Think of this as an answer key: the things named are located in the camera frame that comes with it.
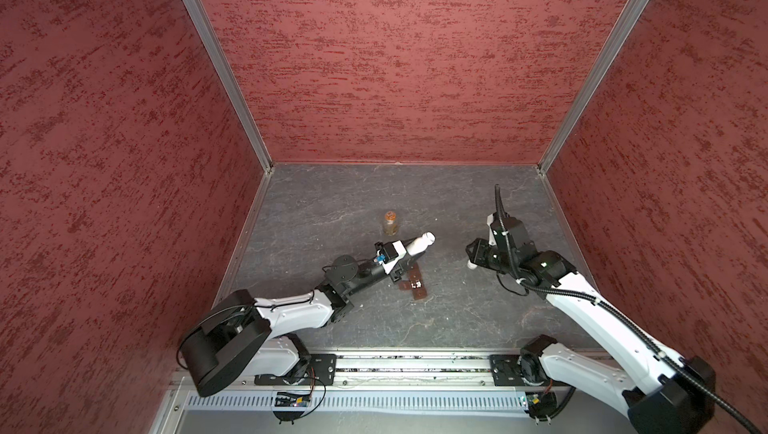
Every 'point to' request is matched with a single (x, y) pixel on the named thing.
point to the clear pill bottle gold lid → (390, 223)
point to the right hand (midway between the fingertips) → (468, 255)
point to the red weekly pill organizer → (415, 283)
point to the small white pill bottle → (420, 243)
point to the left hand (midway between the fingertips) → (419, 247)
